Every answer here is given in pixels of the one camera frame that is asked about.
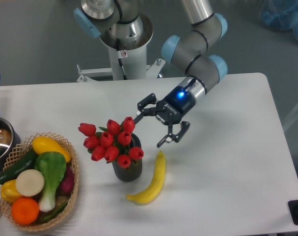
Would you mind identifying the orange fruit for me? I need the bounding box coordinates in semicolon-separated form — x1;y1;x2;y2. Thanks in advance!
11;198;39;225

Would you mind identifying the green bok choy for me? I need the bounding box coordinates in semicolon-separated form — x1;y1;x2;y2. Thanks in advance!
34;151;66;212

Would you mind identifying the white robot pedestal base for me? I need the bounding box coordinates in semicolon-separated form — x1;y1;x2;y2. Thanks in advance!
77;27;165;82

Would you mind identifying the yellow squash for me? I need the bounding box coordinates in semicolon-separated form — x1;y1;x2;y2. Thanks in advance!
32;136;71;163

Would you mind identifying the woven wicker basket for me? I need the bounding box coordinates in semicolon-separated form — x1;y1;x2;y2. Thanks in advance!
1;132;79;232

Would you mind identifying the green chili pepper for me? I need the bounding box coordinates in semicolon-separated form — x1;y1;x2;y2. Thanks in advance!
37;202;68;224

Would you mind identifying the white round radish slice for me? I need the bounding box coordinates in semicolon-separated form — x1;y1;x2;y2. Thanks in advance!
16;169;44;197

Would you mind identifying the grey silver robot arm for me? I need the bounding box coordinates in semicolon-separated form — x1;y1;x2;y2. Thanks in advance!
74;0;227;147

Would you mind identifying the purple sweet potato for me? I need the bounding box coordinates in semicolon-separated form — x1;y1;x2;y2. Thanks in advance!
59;166;75;194

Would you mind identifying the dark grey ribbed vase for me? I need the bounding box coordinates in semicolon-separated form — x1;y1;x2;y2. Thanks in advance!
109;131;144;182

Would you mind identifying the blue plastic bag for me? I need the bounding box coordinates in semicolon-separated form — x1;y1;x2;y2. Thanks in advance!
259;0;298;42

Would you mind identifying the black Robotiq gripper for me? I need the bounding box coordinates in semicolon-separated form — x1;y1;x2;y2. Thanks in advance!
134;86;196;148

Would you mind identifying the red tulip bouquet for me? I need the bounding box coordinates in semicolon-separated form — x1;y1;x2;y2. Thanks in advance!
78;117;144;169

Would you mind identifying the yellow bell pepper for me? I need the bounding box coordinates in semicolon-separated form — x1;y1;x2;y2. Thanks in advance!
0;179;22;203

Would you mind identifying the yellow banana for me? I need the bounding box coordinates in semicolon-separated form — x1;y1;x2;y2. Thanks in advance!
125;151;166;205

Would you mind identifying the dark green cucumber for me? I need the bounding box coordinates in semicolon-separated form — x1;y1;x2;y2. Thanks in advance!
0;148;38;185

